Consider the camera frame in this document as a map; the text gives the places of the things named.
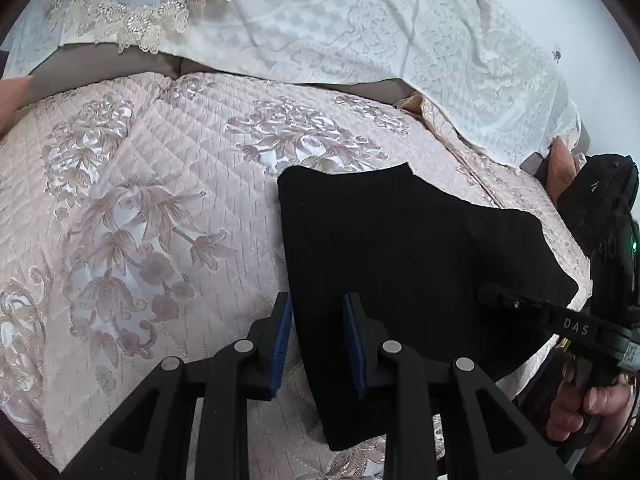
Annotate person's right hand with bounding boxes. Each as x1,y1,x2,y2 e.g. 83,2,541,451
546,354,640,445

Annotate small pink pillow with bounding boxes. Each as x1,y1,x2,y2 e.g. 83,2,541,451
545,139,585,202

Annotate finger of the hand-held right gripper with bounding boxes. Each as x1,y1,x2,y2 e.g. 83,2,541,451
476,281,555,325

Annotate pink floral quilted bedspread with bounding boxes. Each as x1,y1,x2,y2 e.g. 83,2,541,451
0,72,593,480

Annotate white lace cover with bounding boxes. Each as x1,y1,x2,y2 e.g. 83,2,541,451
2,0,583,168

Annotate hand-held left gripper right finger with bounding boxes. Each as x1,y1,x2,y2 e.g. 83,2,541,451
342,292,572,480

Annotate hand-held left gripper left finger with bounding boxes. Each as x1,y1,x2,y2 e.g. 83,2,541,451
60,291,294,480

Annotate black pants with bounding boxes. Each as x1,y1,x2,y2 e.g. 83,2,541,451
277,162,580,453

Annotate black bag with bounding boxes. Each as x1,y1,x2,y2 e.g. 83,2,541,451
557,152,640,313

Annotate large pink pillow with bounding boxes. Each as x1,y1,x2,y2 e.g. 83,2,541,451
0,76,37,135

